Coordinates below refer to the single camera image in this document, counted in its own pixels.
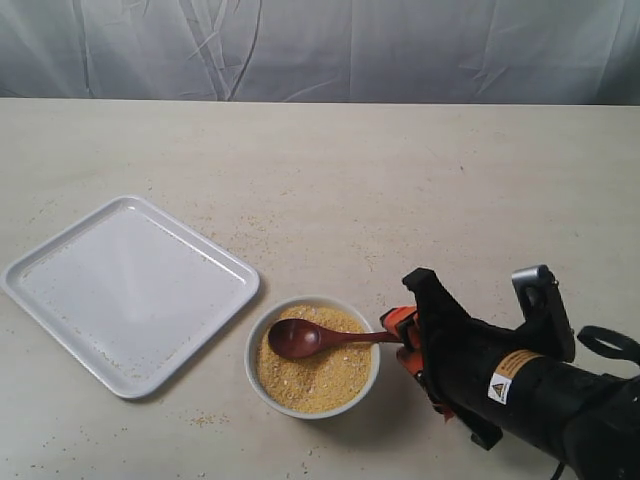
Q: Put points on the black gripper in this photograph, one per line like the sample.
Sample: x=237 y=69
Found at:
x=461 y=355

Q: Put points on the brown wooden spoon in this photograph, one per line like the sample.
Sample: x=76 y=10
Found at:
x=295 y=339

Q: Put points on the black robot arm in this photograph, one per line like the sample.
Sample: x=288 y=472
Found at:
x=523 y=381

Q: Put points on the yellow-brown granular grain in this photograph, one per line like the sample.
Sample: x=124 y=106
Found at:
x=320 y=380

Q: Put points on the white round bowl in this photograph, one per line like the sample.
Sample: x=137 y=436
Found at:
x=250 y=360

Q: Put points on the grey wrinkled backdrop cloth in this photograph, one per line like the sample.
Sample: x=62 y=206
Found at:
x=531 y=52

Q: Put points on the white square plastic tray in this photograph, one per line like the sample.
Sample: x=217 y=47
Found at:
x=131 y=293

